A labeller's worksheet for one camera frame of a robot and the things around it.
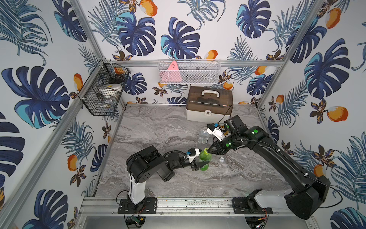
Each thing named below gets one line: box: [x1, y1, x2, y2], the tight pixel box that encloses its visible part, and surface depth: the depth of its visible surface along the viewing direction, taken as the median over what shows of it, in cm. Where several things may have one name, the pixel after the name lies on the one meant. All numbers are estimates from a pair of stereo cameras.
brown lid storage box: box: [185, 86, 234, 123], surface depth 101 cm
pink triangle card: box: [159, 60, 183, 83], surface depth 92 cm
